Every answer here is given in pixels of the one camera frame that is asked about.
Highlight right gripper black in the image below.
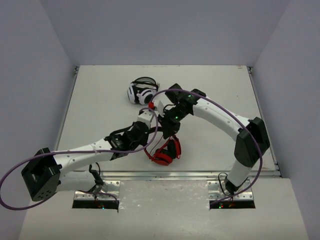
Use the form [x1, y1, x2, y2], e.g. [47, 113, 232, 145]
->
[158, 106, 190, 139]

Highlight red black headphones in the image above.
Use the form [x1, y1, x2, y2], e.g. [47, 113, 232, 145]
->
[144, 135, 182, 166]

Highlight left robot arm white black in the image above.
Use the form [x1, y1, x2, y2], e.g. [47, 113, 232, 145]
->
[21, 121, 150, 202]

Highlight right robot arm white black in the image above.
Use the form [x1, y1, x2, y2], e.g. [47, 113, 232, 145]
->
[158, 83, 270, 195]

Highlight white black headphones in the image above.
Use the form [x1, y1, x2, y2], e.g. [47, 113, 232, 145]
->
[127, 76, 160, 105]

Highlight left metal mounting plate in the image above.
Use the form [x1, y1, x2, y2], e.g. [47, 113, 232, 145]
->
[73, 179, 121, 201]

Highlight metal mounting plate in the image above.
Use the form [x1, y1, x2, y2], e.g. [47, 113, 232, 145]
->
[73, 179, 121, 201]
[207, 179, 254, 201]

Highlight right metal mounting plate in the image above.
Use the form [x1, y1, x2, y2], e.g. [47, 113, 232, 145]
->
[207, 179, 254, 201]

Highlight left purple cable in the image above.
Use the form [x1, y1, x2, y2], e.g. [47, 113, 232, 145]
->
[0, 107, 159, 211]

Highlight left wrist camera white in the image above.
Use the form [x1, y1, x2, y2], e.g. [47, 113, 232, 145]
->
[137, 108, 158, 128]

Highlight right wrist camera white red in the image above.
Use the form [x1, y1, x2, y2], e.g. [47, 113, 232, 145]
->
[148, 100, 165, 116]

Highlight left black base cable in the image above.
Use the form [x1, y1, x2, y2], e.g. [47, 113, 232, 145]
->
[88, 162, 104, 188]

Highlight black base cable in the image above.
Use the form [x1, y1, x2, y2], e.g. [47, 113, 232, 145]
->
[217, 172, 238, 201]
[88, 162, 104, 188]

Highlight aluminium rail table edge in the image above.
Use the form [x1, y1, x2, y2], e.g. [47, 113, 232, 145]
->
[84, 170, 282, 180]

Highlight right black base cable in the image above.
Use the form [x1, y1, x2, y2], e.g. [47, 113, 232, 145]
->
[217, 172, 238, 201]

